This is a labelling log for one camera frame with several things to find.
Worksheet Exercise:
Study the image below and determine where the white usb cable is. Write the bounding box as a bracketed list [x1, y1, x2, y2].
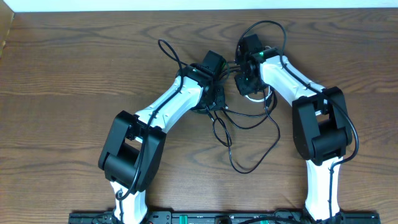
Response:
[244, 85, 273, 103]

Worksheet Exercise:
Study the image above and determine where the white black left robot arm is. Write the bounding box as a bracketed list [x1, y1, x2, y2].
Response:
[98, 50, 227, 223]

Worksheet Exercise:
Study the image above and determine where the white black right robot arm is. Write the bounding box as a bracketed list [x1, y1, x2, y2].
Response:
[235, 34, 352, 223]

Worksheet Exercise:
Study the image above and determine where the black usb cable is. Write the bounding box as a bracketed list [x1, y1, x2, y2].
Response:
[205, 60, 282, 175]

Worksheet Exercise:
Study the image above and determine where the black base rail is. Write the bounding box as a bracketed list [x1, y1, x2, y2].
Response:
[68, 209, 381, 224]

